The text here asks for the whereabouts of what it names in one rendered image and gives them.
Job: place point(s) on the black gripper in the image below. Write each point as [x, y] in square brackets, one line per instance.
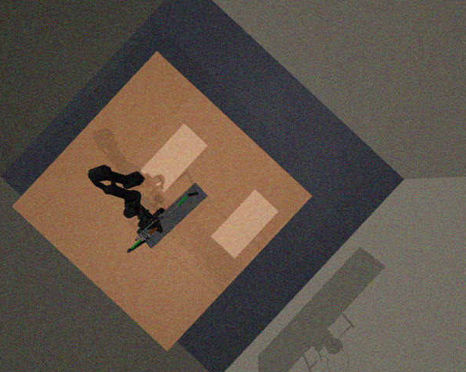
[154, 217]

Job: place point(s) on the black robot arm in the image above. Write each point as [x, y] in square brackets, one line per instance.
[131, 198]

